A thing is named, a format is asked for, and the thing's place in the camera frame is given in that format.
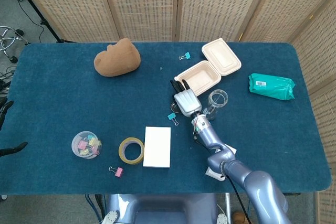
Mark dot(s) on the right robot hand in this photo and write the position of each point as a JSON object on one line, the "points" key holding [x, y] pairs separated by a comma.
{"points": [[187, 103]]}

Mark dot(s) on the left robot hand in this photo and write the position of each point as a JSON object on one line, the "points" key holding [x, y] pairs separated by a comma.
{"points": [[6, 107]]}

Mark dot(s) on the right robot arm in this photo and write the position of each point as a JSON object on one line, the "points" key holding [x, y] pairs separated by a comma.
{"points": [[257, 182]]}

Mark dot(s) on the teal binder clip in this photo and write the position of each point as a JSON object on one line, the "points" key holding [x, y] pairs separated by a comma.
{"points": [[187, 55], [171, 116]]}

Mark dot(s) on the beige hinged lunch container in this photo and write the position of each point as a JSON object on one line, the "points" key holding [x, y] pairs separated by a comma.
{"points": [[202, 77]]}

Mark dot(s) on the clear glass bottle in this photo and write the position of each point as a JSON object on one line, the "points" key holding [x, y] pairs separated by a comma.
{"points": [[218, 99]]}

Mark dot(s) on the plain white box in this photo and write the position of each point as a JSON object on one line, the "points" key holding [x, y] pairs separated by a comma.
{"points": [[157, 146]]}

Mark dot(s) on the blue table cloth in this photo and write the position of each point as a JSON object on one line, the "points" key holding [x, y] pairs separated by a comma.
{"points": [[65, 103]]}

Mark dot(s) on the chrome stool base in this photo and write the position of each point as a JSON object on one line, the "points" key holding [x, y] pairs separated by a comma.
{"points": [[9, 40]]}

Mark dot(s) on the white stapler box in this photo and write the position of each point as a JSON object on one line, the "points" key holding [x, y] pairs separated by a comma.
{"points": [[214, 174]]}

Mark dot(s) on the brown plush toy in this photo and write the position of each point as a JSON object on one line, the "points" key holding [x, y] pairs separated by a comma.
{"points": [[118, 58]]}

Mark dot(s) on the yellow packing tape roll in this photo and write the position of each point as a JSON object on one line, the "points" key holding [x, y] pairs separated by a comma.
{"points": [[121, 153]]}

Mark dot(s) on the pink binder clip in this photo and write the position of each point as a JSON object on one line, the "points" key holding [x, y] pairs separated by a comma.
{"points": [[119, 172], [82, 144]]}

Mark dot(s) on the clear plastic clip jar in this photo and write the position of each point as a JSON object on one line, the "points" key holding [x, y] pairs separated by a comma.
{"points": [[78, 153]]}

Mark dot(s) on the green wet wipes pack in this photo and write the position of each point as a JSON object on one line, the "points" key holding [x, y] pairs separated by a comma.
{"points": [[273, 87]]}

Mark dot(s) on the yellow binder clip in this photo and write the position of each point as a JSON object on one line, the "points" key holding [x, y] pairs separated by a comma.
{"points": [[92, 141]]}

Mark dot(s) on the woven folding screen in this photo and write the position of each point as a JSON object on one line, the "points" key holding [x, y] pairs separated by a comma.
{"points": [[147, 3]]}

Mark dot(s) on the blue-grey robot torso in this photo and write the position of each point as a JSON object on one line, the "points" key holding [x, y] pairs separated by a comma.
{"points": [[162, 208]]}

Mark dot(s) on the brown shoe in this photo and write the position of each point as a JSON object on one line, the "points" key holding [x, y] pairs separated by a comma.
{"points": [[239, 218]]}

